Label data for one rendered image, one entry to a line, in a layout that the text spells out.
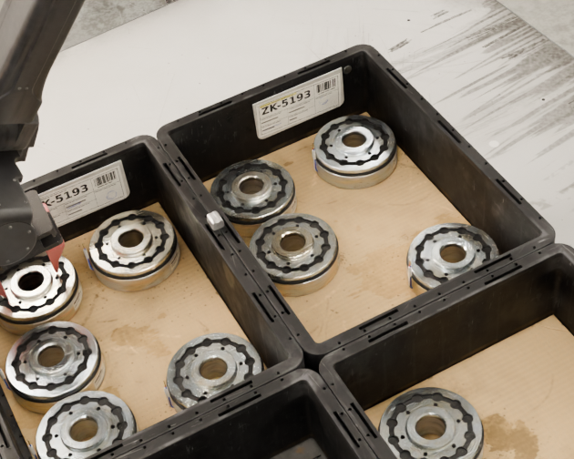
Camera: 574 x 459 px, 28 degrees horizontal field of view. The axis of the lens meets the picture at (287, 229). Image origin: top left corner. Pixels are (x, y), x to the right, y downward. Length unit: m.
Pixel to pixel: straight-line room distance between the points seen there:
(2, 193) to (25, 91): 0.11
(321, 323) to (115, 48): 0.78
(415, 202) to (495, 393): 0.29
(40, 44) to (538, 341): 0.60
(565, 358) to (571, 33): 1.83
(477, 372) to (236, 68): 0.77
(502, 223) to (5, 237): 0.54
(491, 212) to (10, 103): 0.55
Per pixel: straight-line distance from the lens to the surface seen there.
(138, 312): 1.32
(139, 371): 1.26
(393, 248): 1.34
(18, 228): 1.12
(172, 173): 1.32
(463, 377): 1.22
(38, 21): 1.01
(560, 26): 3.01
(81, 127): 1.77
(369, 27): 1.86
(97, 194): 1.38
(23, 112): 1.11
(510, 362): 1.24
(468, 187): 1.33
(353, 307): 1.28
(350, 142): 1.44
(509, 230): 1.28
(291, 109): 1.44
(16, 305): 1.32
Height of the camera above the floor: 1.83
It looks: 47 degrees down
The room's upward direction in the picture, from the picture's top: 8 degrees counter-clockwise
